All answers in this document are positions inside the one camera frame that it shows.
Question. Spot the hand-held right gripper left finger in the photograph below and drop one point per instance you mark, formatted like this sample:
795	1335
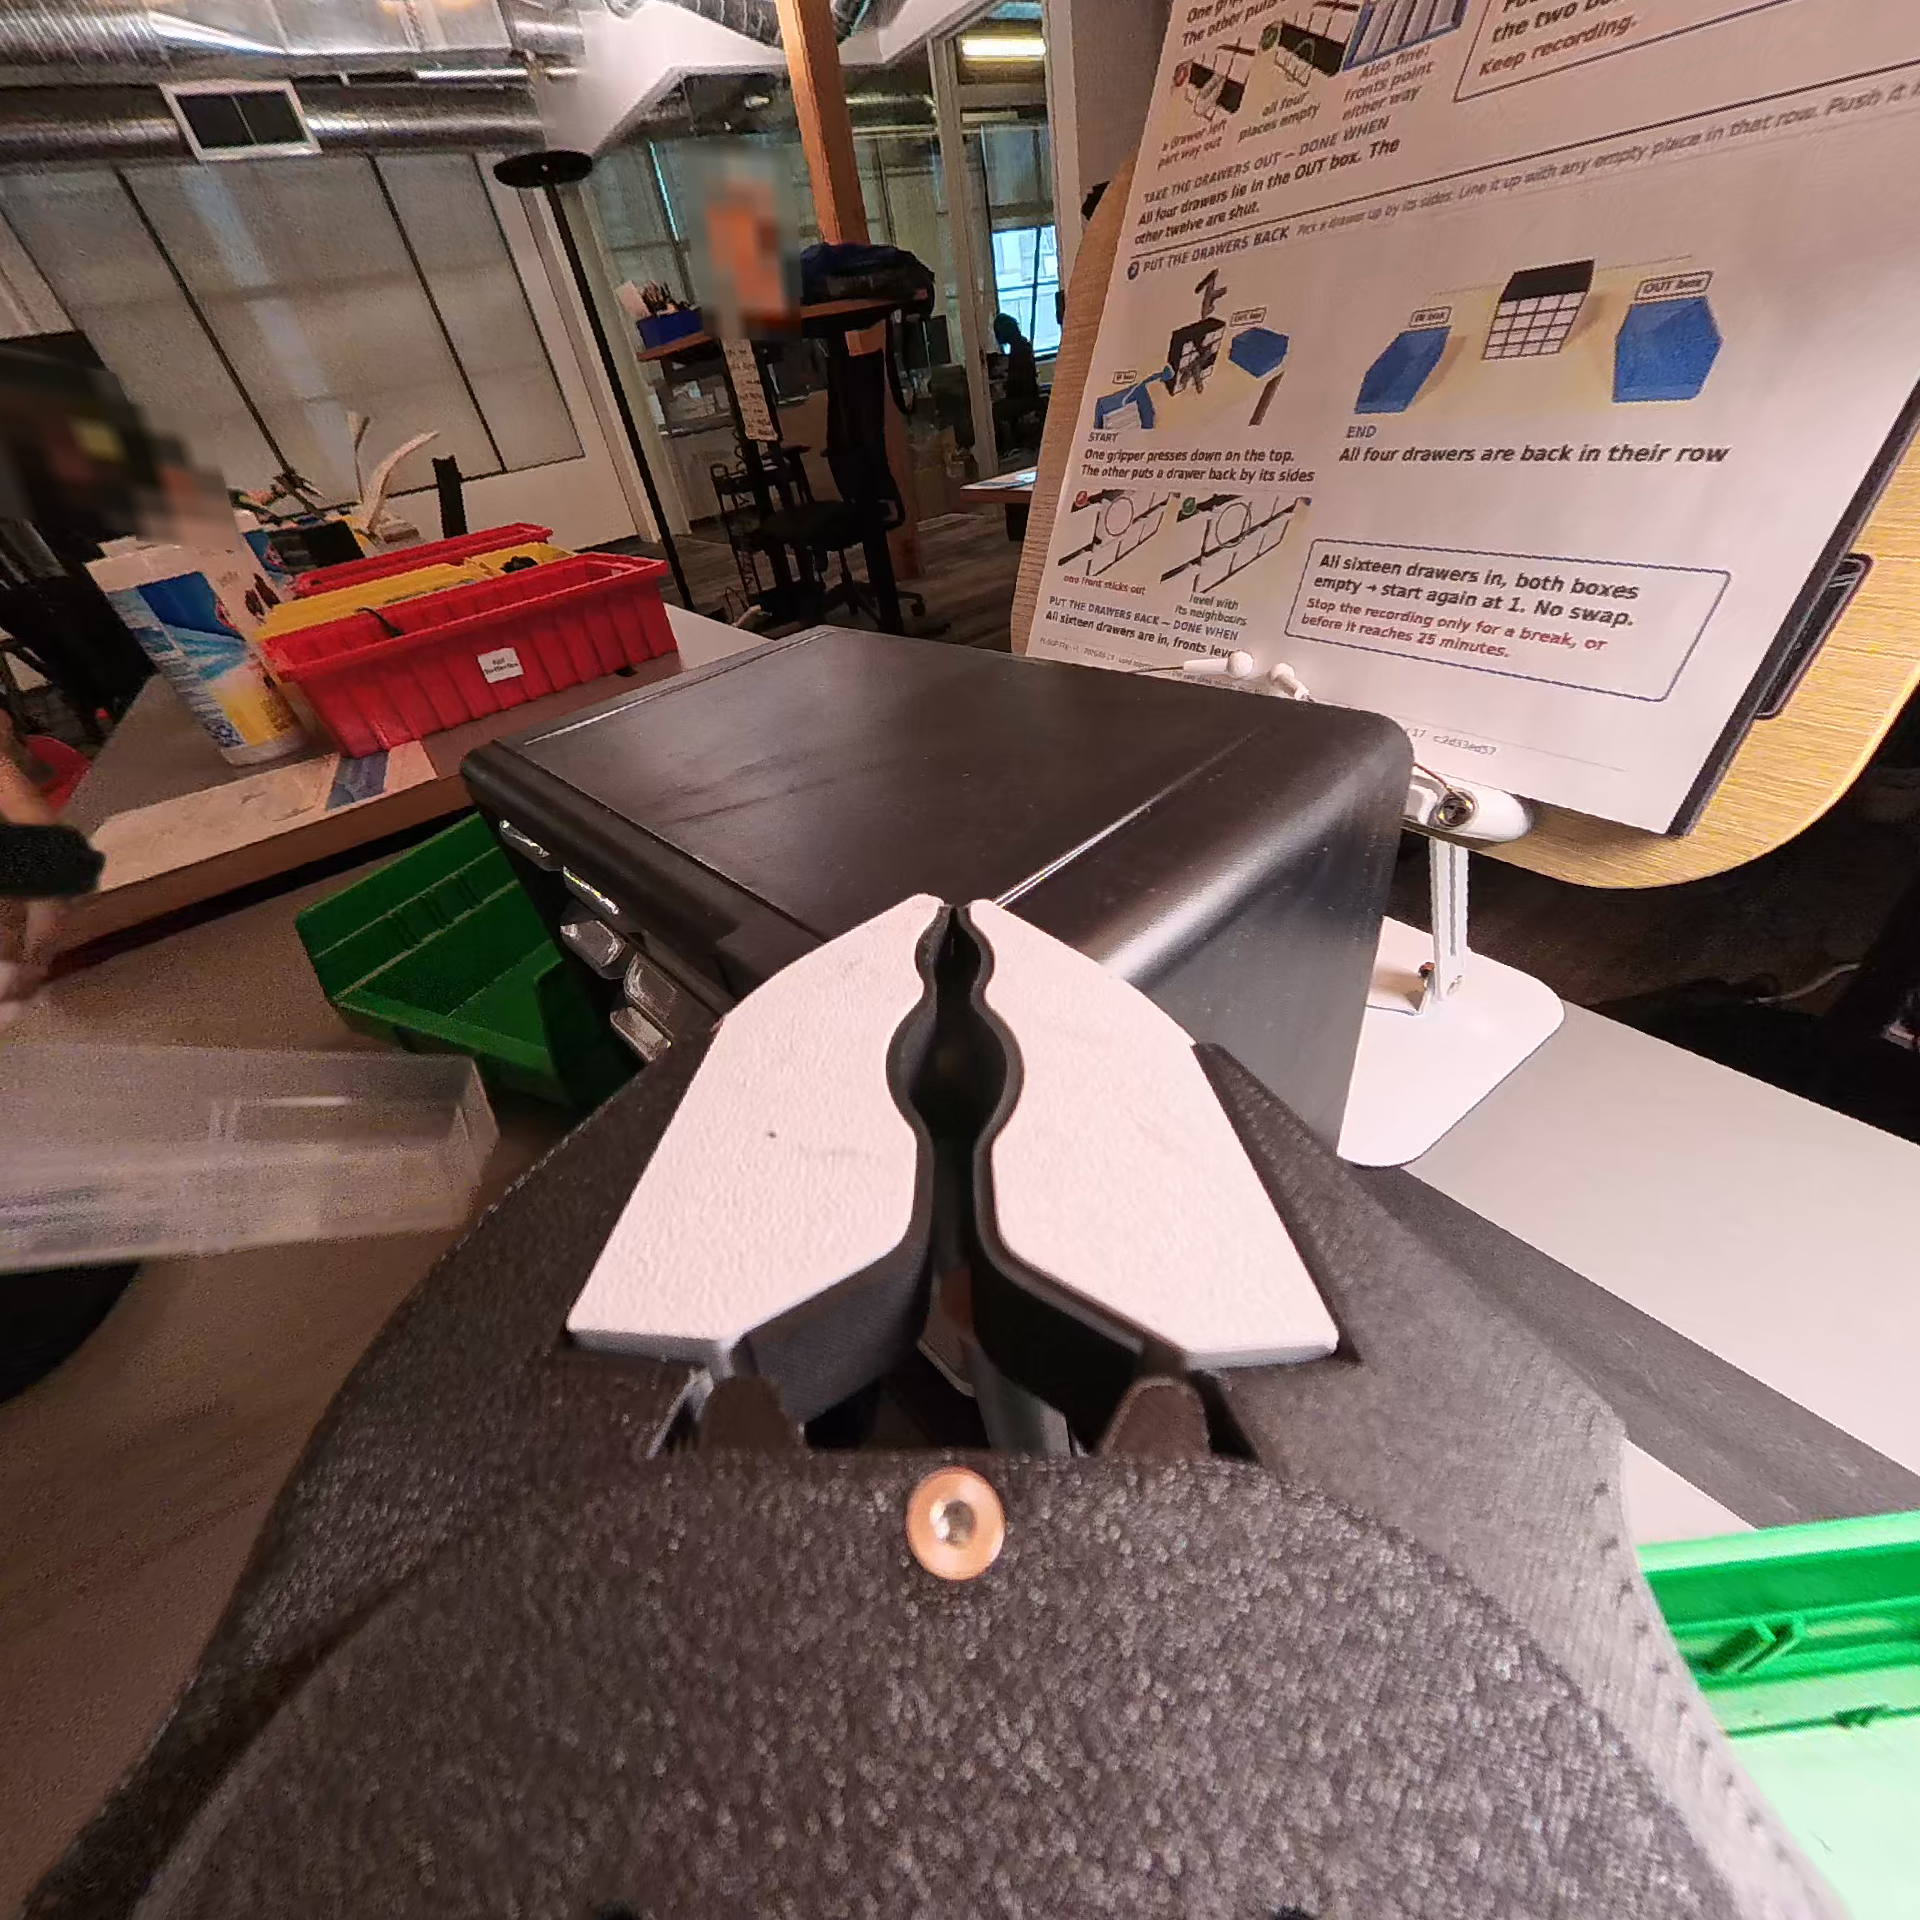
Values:
749	1171

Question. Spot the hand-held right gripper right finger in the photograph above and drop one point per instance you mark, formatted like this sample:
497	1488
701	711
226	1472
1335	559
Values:
1140	1171

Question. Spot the clear plastic drawer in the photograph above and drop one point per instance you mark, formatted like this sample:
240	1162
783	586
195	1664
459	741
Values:
225	1154

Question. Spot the green plastic bin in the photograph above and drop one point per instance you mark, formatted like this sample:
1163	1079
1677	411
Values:
451	960
1799	1680

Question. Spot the black compartment tray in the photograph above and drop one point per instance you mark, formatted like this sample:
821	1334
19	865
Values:
931	763

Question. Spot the light grey desk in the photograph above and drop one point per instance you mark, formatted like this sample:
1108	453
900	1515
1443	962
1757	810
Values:
1680	1200

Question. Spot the person's left hand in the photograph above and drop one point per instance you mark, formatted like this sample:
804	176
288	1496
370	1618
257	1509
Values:
13	986

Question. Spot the grey side table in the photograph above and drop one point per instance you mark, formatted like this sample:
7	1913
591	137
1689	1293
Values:
149	734

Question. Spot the white wipes canister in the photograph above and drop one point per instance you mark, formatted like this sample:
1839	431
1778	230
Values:
195	662

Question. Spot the grid of small cabinet drawers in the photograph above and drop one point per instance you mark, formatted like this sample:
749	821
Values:
592	938

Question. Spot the white metal stand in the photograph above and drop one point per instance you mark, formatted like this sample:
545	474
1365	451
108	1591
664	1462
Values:
1455	1049

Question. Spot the blue tape strip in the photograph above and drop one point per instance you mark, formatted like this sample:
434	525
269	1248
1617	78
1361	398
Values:
375	777

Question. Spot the large red plastic bin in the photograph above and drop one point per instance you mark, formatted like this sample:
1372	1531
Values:
481	662

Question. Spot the narrow red plastic bin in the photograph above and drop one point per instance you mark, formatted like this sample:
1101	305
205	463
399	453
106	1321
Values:
420	550

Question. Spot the yellow plastic bin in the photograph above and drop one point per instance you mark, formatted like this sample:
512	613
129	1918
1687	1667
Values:
451	575

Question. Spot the black office chair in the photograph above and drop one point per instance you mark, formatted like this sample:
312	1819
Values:
819	510

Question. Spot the black floor lamp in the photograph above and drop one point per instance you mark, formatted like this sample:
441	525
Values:
600	376

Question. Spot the printed instruction sheet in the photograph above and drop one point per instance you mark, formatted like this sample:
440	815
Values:
1499	495

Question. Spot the ceiling air vent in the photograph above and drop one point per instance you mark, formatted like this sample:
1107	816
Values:
240	120

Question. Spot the rounded wooden board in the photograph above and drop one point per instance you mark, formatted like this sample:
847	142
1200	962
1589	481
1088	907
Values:
1828	781

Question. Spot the silver ceiling duct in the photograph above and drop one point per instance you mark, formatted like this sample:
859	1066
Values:
181	38

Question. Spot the wooden post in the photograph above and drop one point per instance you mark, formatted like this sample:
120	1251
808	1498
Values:
821	135

